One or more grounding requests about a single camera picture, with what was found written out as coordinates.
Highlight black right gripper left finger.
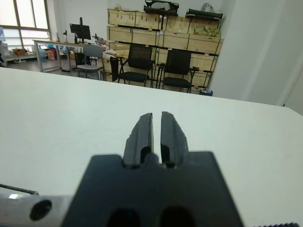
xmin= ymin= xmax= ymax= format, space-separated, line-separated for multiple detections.
xmin=122 ymin=112 xmax=155 ymax=167

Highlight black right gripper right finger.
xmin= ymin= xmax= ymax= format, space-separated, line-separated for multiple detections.
xmin=160 ymin=111 xmax=189 ymax=168

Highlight black mesh chair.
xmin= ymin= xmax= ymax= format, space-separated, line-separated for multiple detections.
xmin=158 ymin=49 xmax=200 ymax=94
xmin=110 ymin=43 xmax=156 ymax=87

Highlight grey office chair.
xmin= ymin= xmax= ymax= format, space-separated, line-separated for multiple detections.
xmin=76 ymin=44 xmax=105 ymax=81

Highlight black computer monitor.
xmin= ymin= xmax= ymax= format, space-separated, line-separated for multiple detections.
xmin=69 ymin=17 xmax=92 ymax=44

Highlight pile of colourful bags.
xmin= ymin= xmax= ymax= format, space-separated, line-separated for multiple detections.
xmin=37 ymin=44 xmax=59 ymax=62

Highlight white office desk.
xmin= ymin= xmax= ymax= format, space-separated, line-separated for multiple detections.
xmin=32 ymin=39 xmax=114 ymax=73

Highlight black equipment case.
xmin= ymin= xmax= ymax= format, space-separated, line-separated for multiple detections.
xmin=185 ymin=8 xmax=224 ymax=19
xmin=143 ymin=0 xmax=179 ymax=17

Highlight white plastic bag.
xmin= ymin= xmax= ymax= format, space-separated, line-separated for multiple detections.
xmin=201 ymin=2 xmax=222 ymax=14

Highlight white low bench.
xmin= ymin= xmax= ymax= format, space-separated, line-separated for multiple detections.
xmin=4 ymin=48 xmax=36 ymax=64

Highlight window with brown frame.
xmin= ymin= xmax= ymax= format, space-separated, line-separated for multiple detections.
xmin=0 ymin=0 xmax=52 ymax=48

